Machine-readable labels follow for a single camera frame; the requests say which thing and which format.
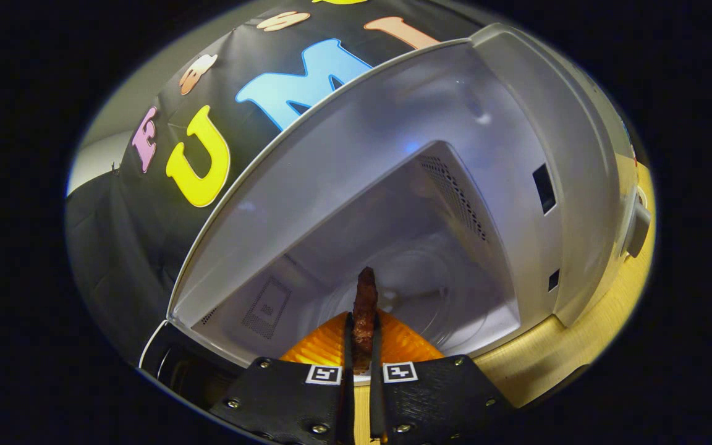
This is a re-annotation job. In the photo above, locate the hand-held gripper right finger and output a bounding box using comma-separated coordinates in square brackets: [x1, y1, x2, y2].
[370, 311, 514, 445]

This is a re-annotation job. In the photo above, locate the brown meat slice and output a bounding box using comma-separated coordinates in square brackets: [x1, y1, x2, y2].
[351, 266, 379, 375]

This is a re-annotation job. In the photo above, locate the white toaster oven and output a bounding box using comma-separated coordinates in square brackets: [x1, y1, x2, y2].
[140, 23, 652, 409]

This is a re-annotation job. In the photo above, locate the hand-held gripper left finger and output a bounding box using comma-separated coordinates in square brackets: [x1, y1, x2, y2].
[211, 311, 355, 445]

